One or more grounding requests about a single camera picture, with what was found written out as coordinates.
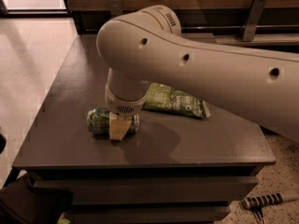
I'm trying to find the green soda can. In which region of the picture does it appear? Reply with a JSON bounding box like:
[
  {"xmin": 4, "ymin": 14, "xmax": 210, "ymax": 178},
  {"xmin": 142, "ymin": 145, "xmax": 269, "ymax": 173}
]
[{"xmin": 87, "ymin": 107, "xmax": 139, "ymax": 135}]

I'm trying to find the lower grey drawer front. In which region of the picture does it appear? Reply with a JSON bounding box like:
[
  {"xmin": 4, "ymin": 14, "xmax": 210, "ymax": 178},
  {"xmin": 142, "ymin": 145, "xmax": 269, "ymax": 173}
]
[{"xmin": 65, "ymin": 206, "xmax": 230, "ymax": 224}]

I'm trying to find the green chip bag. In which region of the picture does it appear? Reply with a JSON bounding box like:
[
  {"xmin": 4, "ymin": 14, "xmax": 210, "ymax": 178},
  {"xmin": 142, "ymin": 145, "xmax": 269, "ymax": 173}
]
[{"xmin": 143, "ymin": 83, "xmax": 210, "ymax": 119}]

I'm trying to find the right metal wall bracket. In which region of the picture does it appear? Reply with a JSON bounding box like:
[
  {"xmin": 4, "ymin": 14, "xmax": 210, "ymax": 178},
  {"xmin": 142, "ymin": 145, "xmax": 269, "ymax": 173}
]
[{"xmin": 240, "ymin": 0, "xmax": 267, "ymax": 42}]

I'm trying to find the dark brown chair seat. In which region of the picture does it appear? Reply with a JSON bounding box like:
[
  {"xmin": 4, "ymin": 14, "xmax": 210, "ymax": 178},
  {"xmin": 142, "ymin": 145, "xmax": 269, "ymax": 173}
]
[{"xmin": 0, "ymin": 174, "xmax": 73, "ymax": 224}]

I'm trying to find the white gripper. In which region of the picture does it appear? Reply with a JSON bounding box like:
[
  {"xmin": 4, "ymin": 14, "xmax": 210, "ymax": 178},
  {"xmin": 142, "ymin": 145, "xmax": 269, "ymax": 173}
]
[{"xmin": 105, "ymin": 69, "xmax": 150, "ymax": 141}]

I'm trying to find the metal wall bracket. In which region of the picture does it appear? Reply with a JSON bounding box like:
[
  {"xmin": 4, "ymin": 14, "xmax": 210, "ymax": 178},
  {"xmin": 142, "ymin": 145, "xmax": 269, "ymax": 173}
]
[
  {"xmin": 108, "ymin": 0, "xmax": 123, "ymax": 17},
  {"xmin": 240, "ymin": 0, "xmax": 267, "ymax": 42}
]

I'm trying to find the striped tool handle on floor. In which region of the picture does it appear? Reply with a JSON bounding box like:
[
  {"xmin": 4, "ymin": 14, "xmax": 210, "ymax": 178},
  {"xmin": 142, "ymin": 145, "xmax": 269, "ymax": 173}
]
[{"xmin": 241, "ymin": 189, "xmax": 299, "ymax": 211}]

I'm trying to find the left metal wall bracket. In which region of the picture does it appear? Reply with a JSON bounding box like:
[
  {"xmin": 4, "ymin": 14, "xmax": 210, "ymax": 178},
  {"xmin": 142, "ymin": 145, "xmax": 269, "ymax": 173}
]
[{"xmin": 108, "ymin": 0, "xmax": 123, "ymax": 17}]

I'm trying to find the grey drawer cabinet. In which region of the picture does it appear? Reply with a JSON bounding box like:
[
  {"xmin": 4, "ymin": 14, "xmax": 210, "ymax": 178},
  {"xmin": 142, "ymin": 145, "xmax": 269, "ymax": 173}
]
[{"xmin": 13, "ymin": 35, "xmax": 276, "ymax": 211}]

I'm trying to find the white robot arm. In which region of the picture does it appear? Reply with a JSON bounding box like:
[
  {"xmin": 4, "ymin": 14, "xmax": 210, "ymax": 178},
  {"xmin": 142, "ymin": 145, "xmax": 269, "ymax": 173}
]
[{"xmin": 96, "ymin": 6, "xmax": 299, "ymax": 141}]

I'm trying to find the upper grey drawer front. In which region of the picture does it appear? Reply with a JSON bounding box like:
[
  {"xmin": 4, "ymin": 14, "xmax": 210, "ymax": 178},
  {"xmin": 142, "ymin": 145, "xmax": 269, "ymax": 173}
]
[{"xmin": 34, "ymin": 176, "xmax": 258, "ymax": 205}]

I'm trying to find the grey drawer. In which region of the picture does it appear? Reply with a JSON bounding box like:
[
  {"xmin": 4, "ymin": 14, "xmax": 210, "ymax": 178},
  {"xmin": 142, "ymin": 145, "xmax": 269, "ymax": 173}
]
[
  {"xmin": 65, "ymin": 206, "xmax": 230, "ymax": 224},
  {"xmin": 34, "ymin": 176, "xmax": 258, "ymax": 205}
]

